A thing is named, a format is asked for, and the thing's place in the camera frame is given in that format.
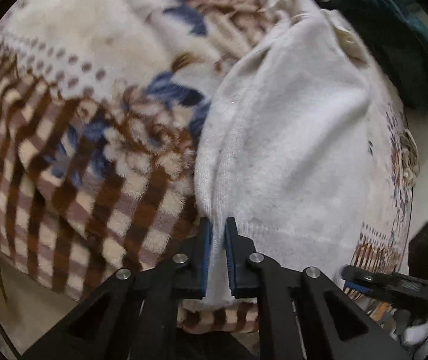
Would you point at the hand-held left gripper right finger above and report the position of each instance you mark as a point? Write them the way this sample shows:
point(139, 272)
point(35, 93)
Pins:
point(231, 260)

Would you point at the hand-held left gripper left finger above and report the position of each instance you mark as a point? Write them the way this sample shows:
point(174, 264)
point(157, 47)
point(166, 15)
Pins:
point(206, 258)

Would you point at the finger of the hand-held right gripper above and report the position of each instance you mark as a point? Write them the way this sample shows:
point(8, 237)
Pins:
point(358, 289)
point(368, 274)

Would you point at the white knit sweater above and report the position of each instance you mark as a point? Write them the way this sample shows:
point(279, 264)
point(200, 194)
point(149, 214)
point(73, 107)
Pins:
point(292, 138)

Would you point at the cream crumpled cloth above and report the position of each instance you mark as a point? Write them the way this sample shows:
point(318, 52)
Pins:
point(411, 153)

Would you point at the floral checked bed blanket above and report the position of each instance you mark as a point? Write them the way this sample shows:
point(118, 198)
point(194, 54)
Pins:
point(86, 120)

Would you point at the dark teal plush blanket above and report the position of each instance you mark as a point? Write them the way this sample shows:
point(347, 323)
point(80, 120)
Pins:
point(394, 26)

